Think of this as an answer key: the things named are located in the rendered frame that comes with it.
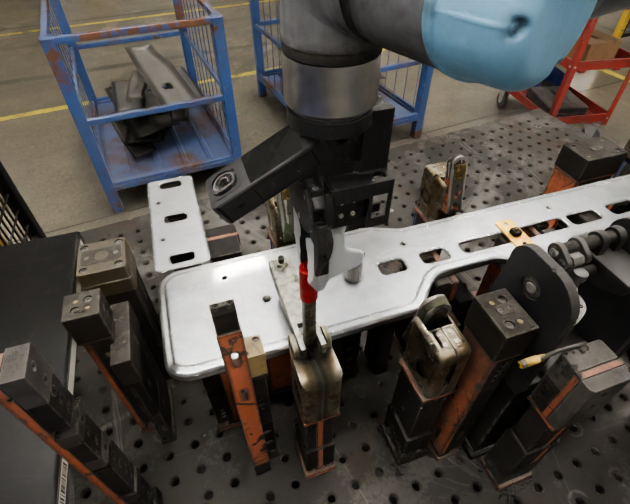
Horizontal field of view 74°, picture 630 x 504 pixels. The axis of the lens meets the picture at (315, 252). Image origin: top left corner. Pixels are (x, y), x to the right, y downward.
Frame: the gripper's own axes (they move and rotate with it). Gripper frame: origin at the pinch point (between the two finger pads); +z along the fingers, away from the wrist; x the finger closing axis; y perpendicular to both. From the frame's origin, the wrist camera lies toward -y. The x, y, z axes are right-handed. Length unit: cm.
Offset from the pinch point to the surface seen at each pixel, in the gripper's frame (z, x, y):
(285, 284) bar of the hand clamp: 12.2, 9.9, -0.5
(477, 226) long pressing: 19.5, 18.4, 41.2
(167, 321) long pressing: 19.8, 14.9, -19.2
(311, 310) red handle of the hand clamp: 5.8, -0.7, 0.1
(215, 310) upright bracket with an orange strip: -0.1, -1.7, -10.9
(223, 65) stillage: 47, 193, 17
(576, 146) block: 17, 33, 78
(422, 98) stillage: 89, 205, 147
